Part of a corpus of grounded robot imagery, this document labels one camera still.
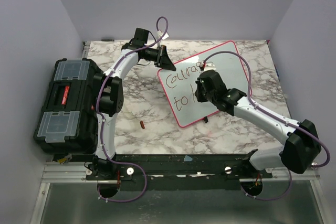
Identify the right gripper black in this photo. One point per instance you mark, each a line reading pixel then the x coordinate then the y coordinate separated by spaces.
pixel 200 97

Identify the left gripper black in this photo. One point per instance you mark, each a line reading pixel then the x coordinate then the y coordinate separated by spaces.
pixel 166 62

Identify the whiteboard with pink frame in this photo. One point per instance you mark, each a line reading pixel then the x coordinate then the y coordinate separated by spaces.
pixel 179 85

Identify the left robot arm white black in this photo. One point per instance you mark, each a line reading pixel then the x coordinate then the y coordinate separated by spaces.
pixel 110 97

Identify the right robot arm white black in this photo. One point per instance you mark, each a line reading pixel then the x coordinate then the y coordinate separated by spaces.
pixel 299 146

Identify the black toolbox with clear lids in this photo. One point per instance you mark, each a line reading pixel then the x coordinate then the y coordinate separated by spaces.
pixel 68 123

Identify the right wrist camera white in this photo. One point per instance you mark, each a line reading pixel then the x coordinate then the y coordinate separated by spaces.
pixel 207 66

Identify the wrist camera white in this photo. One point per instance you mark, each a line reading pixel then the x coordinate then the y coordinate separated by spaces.
pixel 161 36
pixel 207 66

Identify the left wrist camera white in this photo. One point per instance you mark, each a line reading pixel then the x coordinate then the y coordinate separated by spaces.
pixel 161 36

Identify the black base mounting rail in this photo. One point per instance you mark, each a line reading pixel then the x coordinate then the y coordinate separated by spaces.
pixel 133 172

